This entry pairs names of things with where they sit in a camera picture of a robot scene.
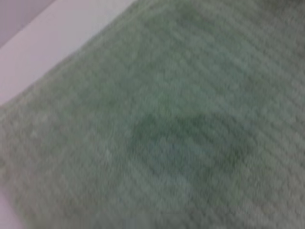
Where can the green ribbed towel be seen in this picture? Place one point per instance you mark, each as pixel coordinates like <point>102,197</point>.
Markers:
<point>166,133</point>

